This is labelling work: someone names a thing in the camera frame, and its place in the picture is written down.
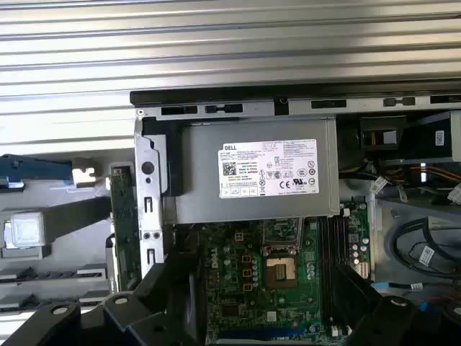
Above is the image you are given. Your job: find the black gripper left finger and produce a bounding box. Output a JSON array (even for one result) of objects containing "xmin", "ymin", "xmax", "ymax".
[{"xmin": 3, "ymin": 248, "xmax": 208, "ymax": 346}]

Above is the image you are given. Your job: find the blue tab data cable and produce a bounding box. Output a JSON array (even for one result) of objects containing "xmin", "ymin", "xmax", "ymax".
[{"xmin": 370, "ymin": 282, "xmax": 426, "ymax": 293}]

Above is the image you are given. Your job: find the grey power supply unit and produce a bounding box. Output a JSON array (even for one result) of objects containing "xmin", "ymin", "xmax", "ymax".
[{"xmin": 164, "ymin": 120, "xmax": 341, "ymax": 226}]

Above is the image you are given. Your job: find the metal socket cover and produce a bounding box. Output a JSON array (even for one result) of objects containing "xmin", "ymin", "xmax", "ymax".
[{"xmin": 259, "ymin": 216, "xmax": 308, "ymax": 255}]

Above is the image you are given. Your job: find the green motherboard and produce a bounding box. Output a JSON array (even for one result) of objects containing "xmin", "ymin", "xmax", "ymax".
[{"xmin": 171, "ymin": 207, "xmax": 372, "ymax": 346}]

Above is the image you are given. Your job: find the silver CPU chip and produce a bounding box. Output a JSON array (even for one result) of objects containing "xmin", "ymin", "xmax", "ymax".
[{"xmin": 2, "ymin": 212, "xmax": 46, "ymax": 250}]

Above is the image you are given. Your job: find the grey parts rack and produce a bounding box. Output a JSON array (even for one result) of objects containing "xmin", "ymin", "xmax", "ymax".
[{"xmin": 0, "ymin": 179, "xmax": 122, "ymax": 325}]

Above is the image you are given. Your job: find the CPU socket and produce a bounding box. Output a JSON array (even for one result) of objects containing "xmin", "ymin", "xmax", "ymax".
[{"xmin": 264, "ymin": 253, "xmax": 299, "ymax": 290}]

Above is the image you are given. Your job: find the green graphics card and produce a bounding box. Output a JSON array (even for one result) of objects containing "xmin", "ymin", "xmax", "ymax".
[{"xmin": 71, "ymin": 161, "xmax": 142, "ymax": 293}]

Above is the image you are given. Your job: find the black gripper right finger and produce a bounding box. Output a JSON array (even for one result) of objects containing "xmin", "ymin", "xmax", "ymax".
[{"xmin": 333, "ymin": 265, "xmax": 451, "ymax": 346}]

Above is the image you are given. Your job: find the black open PC case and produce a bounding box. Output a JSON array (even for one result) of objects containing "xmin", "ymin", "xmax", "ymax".
[{"xmin": 128, "ymin": 84, "xmax": 461, "ymax": 346}]

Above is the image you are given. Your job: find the hard disk in blue carrier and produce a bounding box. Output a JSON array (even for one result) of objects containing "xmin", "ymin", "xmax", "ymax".
[{"xmin": 0, "ymin": 154, "xmax": 73, "ymax": 190}]

